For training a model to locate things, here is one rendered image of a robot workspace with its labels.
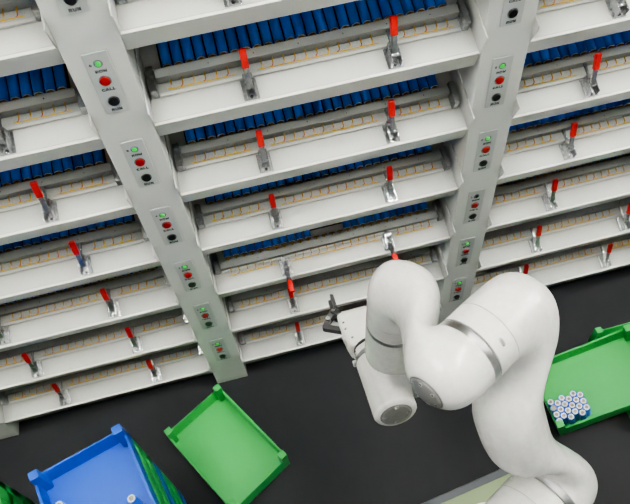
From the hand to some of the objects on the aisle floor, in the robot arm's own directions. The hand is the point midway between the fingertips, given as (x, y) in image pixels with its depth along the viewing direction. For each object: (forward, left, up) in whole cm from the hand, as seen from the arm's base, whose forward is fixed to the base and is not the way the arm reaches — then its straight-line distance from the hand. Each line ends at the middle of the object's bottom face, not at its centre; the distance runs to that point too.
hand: (352, 296), depth 146 cm
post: (+24, +35, -62) cm, 75 cm away
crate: (-12, -68, -54) cm, 88 cm away
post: (+28, -35, -60) cm, 75 cm away
